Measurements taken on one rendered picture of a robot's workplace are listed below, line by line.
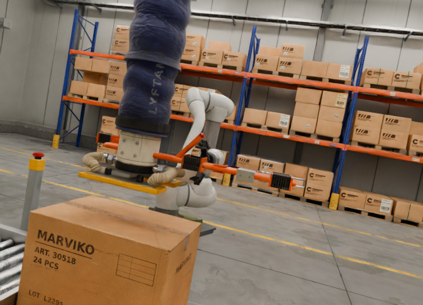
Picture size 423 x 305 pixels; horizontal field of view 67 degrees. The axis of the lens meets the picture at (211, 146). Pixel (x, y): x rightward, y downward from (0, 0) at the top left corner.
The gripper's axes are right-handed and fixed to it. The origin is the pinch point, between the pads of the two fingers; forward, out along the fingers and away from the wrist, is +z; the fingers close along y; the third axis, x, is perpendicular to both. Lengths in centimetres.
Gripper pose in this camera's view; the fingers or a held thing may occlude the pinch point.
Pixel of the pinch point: (196, 163)
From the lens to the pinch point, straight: 130.2
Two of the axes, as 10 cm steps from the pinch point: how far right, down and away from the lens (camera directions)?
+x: -9.6, -1.8, 2.1
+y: -1.8, 9.8, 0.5
